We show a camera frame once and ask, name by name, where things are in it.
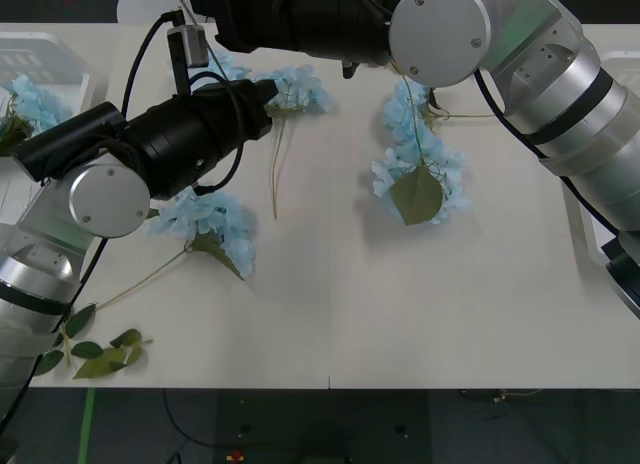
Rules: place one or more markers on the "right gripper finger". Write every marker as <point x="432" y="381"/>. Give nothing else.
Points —
<point x="201" y="1"/>

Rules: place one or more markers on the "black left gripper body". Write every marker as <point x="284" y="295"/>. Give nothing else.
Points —
<point x="235" y="114"/>

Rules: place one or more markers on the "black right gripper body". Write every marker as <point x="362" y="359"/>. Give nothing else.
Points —
<point x="245" y="14"/>

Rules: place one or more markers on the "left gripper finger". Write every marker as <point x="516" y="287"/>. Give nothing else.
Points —
<point x="267" y="91"/>

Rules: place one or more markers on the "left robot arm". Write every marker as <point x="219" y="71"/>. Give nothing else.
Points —
<point x="110" y="204"/>

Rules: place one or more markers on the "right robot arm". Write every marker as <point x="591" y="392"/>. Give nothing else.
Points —
<point x="440" y="34"/>

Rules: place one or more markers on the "shallow white box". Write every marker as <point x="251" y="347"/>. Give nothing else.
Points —
<point x="50" y="59"/>
<point x="625" y="66"/>

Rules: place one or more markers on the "pale blue flower, large leaf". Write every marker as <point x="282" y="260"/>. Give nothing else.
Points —
<point x="417" y="194"/>

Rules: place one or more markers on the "dark green leaf twig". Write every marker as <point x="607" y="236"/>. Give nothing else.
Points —
<point x="82" y="320"/>

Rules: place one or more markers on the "red emergency button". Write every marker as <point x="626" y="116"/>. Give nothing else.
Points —
<point x="235" y="456"/>

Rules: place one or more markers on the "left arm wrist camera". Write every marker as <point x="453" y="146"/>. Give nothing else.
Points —
<point x="192" y="44"/>

